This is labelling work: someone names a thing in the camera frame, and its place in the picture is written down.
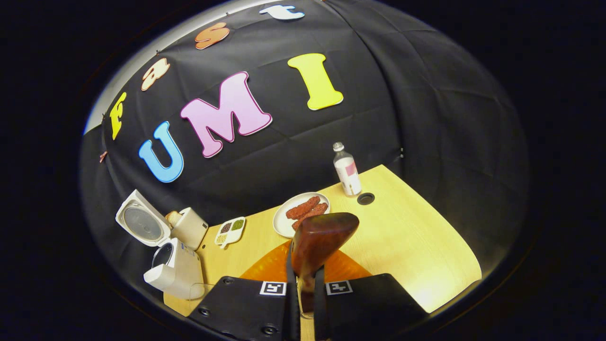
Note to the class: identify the white rice cooker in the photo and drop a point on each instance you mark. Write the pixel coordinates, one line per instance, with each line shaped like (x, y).
(182, 274)

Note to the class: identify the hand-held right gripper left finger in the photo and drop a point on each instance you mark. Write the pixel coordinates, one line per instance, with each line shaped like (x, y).
(292, 312)

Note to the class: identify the black backdrop cloth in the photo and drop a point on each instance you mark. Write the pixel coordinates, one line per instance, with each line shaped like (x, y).
(402, 118)

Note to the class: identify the clear bottle with pink label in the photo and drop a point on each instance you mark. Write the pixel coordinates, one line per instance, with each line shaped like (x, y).
(348, 173)

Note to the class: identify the brown wooden spoon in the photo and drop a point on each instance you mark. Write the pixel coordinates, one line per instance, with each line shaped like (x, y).
(322, 239)

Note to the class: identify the toast bread slice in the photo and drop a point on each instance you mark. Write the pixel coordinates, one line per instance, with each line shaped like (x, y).
(173, 218)

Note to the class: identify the black table grommet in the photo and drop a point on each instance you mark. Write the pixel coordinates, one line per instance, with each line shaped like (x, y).
(365, 198)

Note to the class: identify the white round plate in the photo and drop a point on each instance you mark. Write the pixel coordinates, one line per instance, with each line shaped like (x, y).
(281, 225)

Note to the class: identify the white divided bean dish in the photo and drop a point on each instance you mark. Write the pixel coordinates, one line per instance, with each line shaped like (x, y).
(229, 236)

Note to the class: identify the red meat piece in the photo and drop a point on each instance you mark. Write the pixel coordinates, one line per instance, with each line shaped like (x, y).
(315, 211)
(303, 207)

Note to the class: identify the white toaster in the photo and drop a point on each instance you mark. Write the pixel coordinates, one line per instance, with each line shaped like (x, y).
(191, 229)

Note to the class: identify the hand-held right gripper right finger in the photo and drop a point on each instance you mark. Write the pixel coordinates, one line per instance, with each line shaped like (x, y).
(320, 312)

